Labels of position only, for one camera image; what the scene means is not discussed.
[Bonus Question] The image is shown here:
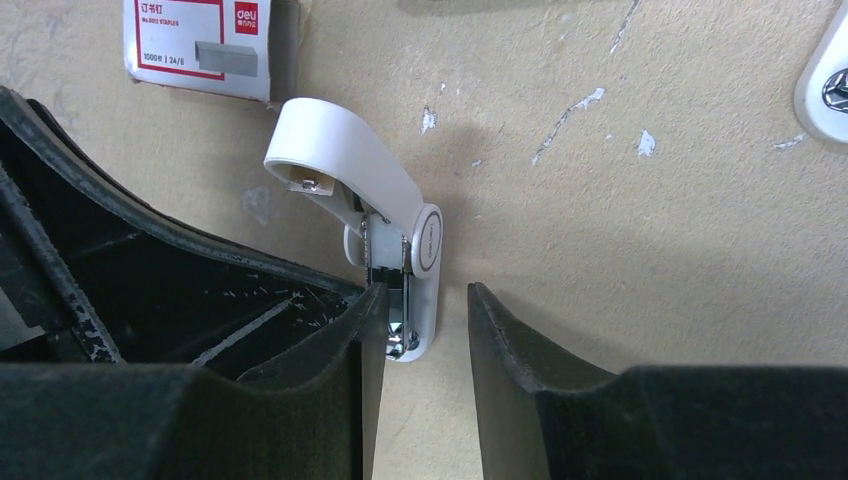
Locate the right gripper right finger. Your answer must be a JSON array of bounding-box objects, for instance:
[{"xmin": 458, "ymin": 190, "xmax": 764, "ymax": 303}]
[{"xmin": 467, "ymin": 283, "xmax": 847, "ymax": 479}]

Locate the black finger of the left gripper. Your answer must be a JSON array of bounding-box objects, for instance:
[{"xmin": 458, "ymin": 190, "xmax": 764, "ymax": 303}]
[{"xmin": 1, "ymin": 88, "xmax": 361, "ymax": 379}]

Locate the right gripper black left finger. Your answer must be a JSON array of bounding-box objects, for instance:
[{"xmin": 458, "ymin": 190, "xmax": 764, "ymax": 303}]
[{"xmin": 1, "ymin": 284, "xmax": 389, "ymax": 479}]

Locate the red staple box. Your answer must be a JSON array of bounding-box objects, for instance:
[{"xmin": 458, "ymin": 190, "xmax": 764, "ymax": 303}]
[{"xmin": 123, "ymin": 0, "xmax": 301, "ymax": 103}]

